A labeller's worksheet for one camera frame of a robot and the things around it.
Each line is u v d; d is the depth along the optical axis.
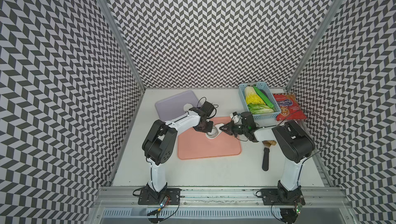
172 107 1.12
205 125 0.80
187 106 1.07
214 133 0.92
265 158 0.85
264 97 1.08
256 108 0.99
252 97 1.02
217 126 0.93
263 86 1.12
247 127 0.79
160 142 0.51
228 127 0.85
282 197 0.66
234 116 0.91
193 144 0.90
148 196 0.64
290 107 1.01
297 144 0.51
